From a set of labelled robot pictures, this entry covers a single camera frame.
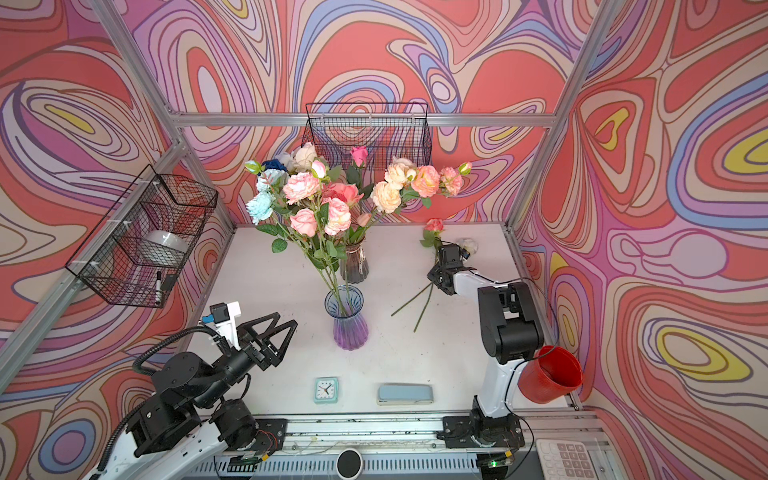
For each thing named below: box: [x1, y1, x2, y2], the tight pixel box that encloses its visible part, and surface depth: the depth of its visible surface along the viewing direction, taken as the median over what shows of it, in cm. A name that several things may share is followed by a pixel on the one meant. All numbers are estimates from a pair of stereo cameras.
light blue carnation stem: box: [245, 160, 334, 295], surface depth 64 cm
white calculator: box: [536, 439, 598, 480], surface depth 70 cm
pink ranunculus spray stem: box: [282, 159, 351, 307], surface depth 57 cm
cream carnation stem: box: [361, 157, 419, 240], surface depth 72 cm
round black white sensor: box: [336, 448, 363, 480], surface depth 66 cm
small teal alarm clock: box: [313, 377, 338, 404], surface depth 80 cm
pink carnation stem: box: [411, 161, 473, 208], surface depth 71 cm
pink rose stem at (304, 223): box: [290, 208, 343, 307], surface depth 61 cm
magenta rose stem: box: [348, 146, 374, 187], surface depth 77 cm
